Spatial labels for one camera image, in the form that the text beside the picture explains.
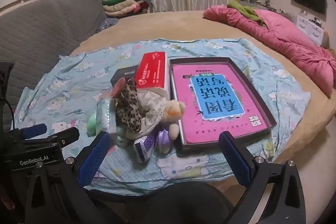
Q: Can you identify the salmon carrot plush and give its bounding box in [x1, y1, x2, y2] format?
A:
[112, 78, 126, 98]

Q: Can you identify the white floral scrunchie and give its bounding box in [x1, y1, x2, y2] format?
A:
[136, 89, 168, 135]

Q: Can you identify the cartoon cat printed blanket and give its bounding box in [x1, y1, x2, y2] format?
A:
[14, 38, 311, 189]

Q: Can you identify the green cloth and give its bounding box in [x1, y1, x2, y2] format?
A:
[227, 0, 265, 26]

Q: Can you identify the bed with tan sheet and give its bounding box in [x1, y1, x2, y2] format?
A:
[70, 10, 336, 188]

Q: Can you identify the black cable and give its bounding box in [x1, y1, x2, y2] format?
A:
[3, 97, 17, 132]

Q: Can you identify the round purple packet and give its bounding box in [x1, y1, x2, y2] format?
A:
[155, 130, 175, 153]

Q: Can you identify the light green soft pad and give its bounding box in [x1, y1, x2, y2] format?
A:
[87, 112, 100, 136]

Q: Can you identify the beige teddy bear plush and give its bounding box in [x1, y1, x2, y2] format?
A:
[160, 99, 186, 140]

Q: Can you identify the white drawer cabinet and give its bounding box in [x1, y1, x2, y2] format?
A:
[295, 13, 327, 46]

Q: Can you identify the grey quilted sofa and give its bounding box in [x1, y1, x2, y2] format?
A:
[0, 0, 108, 109]

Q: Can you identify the dark blue box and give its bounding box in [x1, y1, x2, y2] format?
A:
[110, 65, 139, 88]

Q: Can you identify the pile of folded clothes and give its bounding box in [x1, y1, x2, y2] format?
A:
[102, 0, 153, 17]

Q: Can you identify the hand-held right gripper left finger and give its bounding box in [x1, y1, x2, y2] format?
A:
[25, 131, 112, 224]

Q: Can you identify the purple white pouch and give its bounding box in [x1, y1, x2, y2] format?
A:
[133, 135, 158, 164]

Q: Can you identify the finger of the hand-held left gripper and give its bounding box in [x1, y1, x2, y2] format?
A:
[22, 124, 48, 140]
[50, 126, 80, 148]

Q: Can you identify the leopard print scrunchie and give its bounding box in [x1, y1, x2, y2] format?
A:
[115, 80, 143, 139]

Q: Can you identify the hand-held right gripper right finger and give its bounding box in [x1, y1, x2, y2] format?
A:
[219, 131, 307, 224]

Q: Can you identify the mint tissue pack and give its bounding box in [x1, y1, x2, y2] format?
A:
[96, 98, 118, 134]

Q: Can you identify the dark floral cloth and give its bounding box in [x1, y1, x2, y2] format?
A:
[96, 18, 118, 33]

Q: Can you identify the red tissue pack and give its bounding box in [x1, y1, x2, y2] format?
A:
[134, 51, 171, 98]

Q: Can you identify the dark shallow box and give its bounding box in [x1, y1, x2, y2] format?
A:
[169, 57, 277, 153]

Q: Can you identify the pink quilt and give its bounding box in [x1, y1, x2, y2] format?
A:
[203, 5, 336, 97]

